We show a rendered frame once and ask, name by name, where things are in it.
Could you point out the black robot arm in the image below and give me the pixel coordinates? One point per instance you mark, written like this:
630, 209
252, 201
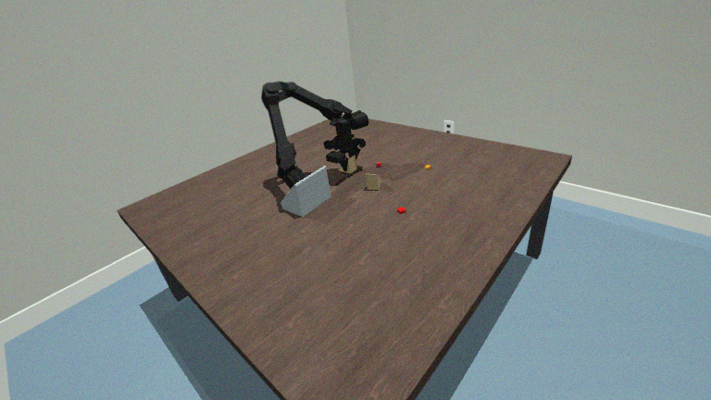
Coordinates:
330, 109

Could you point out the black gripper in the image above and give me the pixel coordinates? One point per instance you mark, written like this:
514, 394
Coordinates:
346, 145

